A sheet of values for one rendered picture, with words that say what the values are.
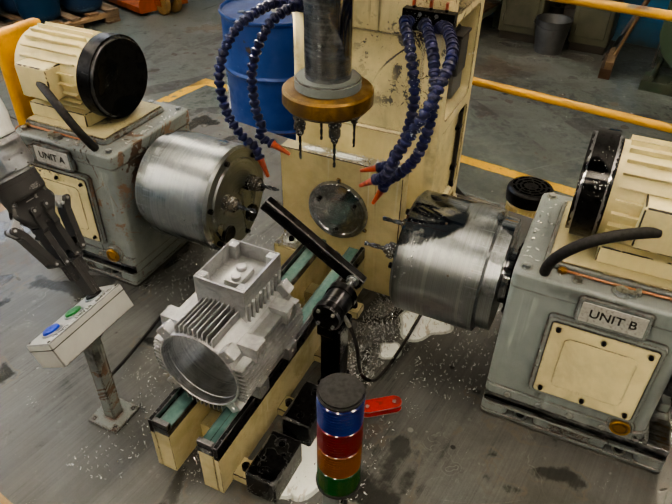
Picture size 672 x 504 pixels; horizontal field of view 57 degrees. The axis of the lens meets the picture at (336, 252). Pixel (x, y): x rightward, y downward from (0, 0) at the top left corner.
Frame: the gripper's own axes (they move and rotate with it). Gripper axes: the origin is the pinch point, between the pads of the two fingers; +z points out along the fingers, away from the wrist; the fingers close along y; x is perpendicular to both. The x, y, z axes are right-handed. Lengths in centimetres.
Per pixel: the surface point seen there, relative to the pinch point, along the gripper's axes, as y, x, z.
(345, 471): -14, -51, 28
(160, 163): 34.2, 6.2, -7.0
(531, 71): 441, 37, 105
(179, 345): 1.2, -11.9, 17.4
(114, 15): 387, 365, -72
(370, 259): 52, -21, 34
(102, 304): -1.7, -3.5, 5.2
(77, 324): -7.6, -3.5, 5.0
